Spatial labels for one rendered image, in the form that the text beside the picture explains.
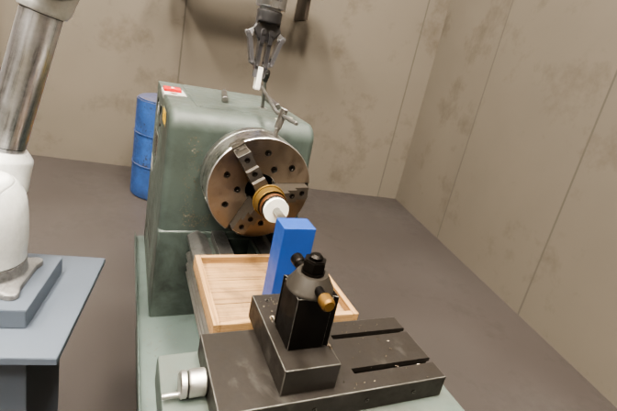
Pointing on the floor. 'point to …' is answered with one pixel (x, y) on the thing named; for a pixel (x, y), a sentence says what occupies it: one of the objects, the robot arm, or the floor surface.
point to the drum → (142, 144)
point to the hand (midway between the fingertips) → (258, 78)
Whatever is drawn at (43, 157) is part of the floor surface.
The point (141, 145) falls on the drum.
